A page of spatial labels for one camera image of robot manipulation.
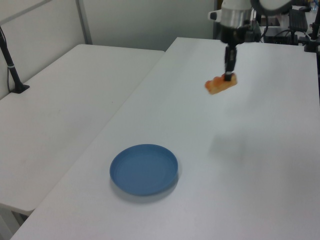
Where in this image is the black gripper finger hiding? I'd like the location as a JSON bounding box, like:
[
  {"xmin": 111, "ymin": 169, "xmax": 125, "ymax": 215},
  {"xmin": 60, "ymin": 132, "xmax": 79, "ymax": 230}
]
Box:
[
  {"xmin": 223, "ymin": 46, "xmax": 233, "ymax": 82},
  {"xmin": 231, "ymin": 46, "xmax": 239, "ymax": 75}
]

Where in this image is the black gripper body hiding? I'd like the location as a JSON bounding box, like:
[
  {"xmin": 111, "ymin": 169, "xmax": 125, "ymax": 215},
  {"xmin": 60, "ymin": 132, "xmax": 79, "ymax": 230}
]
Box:
[{"xmin": 220, "ymin": 24, "xmax": 251, "ymax": 48}]

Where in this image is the orange bread roll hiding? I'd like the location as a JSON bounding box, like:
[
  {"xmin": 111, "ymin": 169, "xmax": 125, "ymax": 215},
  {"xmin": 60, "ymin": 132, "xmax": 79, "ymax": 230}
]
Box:
[{"xmin": 204, "ymin": 73, "xmax": 238, "ymax": 96}]

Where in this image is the black electronics box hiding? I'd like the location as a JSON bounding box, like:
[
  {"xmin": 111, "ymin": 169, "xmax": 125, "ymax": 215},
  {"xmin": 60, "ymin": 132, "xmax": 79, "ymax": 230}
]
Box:
[{"xmin": 263, "ymin": 26, "xmax": 299, "ymax": 46}]

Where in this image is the blue round plate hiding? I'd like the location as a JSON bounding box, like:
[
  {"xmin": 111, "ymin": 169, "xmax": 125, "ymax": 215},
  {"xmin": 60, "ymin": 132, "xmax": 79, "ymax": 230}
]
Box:
[{"xmin": 109, "ymin": 143, "xmax": 179, "ymax": 197}]

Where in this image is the white table leg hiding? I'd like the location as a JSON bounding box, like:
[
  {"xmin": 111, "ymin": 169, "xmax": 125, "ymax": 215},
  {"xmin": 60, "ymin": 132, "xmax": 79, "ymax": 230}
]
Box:
[{"xmin": 0, "ymin": 203, "xmax": 29, "ymax": 240}]

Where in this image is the black camera stand with clamp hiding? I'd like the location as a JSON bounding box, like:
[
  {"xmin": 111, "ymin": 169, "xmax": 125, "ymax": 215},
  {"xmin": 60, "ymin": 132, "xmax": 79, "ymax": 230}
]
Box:
[{"xmin": 303, "ymin": 14, "xmax": 320, "ymax": 53}]

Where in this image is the grey partition frame post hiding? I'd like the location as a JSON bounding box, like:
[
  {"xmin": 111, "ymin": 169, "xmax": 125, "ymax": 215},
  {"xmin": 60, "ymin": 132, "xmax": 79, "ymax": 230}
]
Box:
[{"xmin": 75, "ymin": 0, "xmax": 94, "ymax": 46}]

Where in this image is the black camera stand pole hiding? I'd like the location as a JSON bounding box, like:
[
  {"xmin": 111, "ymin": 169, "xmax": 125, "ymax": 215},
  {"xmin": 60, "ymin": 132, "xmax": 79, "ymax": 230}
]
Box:
[{"xmin": 0, "ymin": 26, "xmax": 31, "ymax": 95}]

